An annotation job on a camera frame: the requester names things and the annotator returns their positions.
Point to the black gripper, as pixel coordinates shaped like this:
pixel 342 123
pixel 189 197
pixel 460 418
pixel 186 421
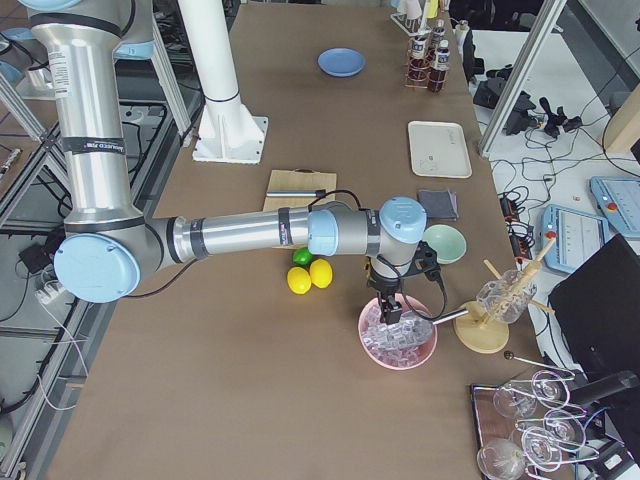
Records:
pixel 385 286

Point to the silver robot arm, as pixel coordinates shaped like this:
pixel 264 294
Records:
pixel 110 246

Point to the blue plate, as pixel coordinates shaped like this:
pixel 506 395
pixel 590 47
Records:
pixel 341 62

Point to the pink bowl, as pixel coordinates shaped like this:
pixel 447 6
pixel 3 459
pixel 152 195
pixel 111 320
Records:
pixel 397 350

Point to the metal scoop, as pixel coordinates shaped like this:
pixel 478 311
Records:
pixel 416 330

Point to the clear ice cubes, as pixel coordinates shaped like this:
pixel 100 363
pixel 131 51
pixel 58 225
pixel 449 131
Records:
pixel 392 337

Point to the yellow lemon right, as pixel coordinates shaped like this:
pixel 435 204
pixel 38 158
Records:
pixel 321 273

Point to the yellow lemon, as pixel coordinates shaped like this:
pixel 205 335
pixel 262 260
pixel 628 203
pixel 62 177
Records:
pixel 321 273
pixel 299 280

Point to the wooden cup rack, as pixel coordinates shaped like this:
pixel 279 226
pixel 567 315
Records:
pixel 477 330

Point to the green bowl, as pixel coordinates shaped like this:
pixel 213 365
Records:
pixel 448 243

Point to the yellow lemon left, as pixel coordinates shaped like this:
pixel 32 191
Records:
pixel 299 280

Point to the green lime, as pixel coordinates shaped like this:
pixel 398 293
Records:
pixel 303 257

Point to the grey folded cloth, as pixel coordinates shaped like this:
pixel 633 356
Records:
pixel 439 205

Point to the clear glass mug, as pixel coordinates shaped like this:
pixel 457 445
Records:
pixel 502 301

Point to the silver knife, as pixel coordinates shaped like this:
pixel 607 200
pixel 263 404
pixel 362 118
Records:
pixel 314 193

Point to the cream plastic tray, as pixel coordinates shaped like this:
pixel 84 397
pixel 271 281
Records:
pixel 438 150

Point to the wooden cutting board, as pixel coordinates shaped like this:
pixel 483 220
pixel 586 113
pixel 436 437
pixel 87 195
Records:
pixel 296 180

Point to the wine glass rack tray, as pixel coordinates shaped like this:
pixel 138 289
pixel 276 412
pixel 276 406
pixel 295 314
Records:
pixel 553 440

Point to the upside-down wine glass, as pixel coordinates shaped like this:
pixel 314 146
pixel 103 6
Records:
pixel 501 459

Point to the blue teach pendant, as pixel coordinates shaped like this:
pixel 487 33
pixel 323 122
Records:
pixel 578 236
pixel 618 200

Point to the black monitor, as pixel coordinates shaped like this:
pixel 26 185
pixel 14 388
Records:
pixel 597 308

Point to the brown syrup bottle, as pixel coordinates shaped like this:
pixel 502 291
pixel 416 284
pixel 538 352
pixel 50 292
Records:
pixel 417 64
pixel 439 67

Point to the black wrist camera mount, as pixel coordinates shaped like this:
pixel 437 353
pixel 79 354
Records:
pixel 424 262

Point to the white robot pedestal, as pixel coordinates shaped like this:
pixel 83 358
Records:
pixel 228 132

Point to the copper wire bottle rack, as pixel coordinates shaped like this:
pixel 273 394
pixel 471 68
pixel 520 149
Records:
pixel 433 44

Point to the aluminium frame post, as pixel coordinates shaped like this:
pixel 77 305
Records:
pixel 542 27

